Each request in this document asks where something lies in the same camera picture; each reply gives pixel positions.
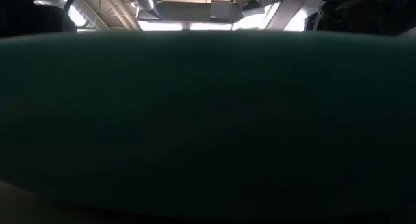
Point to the large dark green plate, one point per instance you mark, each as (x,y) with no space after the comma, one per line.
(208,120)

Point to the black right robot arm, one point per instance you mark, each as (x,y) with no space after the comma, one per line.
(364,13)

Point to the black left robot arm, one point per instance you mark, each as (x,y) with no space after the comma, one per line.
(29,13)

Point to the grey ceiling box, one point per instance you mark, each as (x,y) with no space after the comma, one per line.
(221,10)

